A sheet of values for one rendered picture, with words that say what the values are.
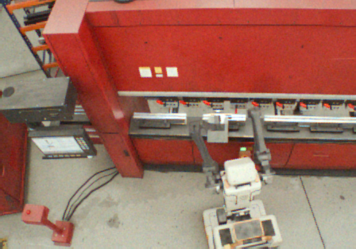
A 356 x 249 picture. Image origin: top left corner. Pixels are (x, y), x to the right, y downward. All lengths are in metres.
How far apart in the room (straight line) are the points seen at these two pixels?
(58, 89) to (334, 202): 3.05
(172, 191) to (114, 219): 0.71
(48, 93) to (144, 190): 1.97
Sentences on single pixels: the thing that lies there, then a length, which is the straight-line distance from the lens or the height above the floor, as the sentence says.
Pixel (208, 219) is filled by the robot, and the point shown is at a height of 0.28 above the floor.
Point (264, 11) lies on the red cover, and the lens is 2.28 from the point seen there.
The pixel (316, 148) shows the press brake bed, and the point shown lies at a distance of 3.58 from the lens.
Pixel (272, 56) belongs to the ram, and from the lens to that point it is 2.60.
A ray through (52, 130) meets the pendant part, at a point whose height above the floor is 1.58.
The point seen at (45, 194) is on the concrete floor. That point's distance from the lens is 4.45.
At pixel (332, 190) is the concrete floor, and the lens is 4.21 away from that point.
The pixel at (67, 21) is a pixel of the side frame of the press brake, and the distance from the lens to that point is 2.40.
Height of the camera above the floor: 3.75
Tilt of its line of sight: 57 degrees down
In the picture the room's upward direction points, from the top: 11 degrees counter-clockwise
